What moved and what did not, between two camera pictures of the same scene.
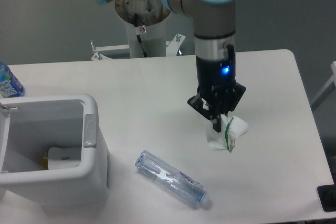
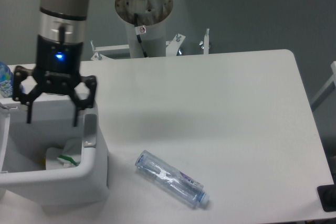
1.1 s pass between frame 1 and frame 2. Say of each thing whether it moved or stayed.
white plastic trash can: stayed
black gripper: moved
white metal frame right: stayed
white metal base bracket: stayed
